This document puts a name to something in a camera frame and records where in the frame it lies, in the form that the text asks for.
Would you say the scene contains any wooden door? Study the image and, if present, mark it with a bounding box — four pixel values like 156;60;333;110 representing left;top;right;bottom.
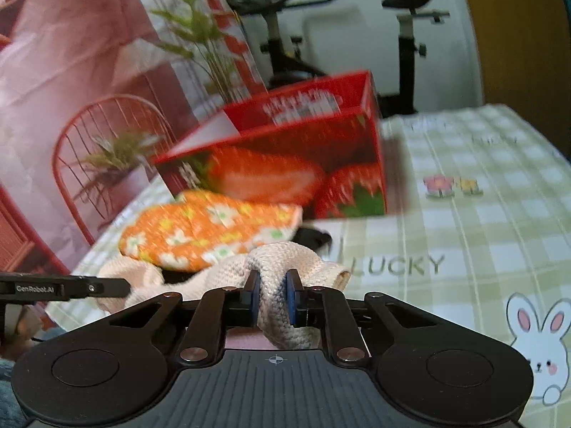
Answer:
455;0;571;165

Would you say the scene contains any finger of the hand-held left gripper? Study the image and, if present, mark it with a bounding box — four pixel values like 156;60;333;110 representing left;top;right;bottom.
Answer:
68;279;131;300

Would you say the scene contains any printed pink backdrop cloth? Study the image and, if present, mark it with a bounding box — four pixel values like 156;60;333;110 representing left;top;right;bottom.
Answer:
0;0;268;277

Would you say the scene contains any orange floral pouch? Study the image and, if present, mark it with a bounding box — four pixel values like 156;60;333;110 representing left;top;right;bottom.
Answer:
118;189;304;272

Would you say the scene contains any pale pink knitted cloth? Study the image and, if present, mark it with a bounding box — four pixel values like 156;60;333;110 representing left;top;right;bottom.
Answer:
96;241;351;351

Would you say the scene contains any black exercise bike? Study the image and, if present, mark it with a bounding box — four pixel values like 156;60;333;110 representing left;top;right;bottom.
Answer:
221;0;451;117

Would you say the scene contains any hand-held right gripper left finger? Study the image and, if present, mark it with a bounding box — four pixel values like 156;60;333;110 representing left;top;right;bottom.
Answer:
109;270;262;365

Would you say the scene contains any red strawberry print box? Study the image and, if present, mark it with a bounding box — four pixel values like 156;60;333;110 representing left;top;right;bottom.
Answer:
154;70;388;221

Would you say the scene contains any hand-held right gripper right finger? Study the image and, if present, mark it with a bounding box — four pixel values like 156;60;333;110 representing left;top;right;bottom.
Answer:
285;269;435;365

